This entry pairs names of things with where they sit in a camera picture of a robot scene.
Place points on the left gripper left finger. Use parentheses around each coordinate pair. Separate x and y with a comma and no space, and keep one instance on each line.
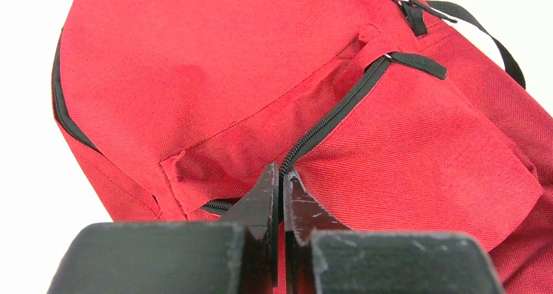
(238,253)

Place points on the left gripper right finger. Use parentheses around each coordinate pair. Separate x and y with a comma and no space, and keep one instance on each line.
(323,255)

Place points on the red student backpack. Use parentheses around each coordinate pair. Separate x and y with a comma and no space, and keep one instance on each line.
(393,119)

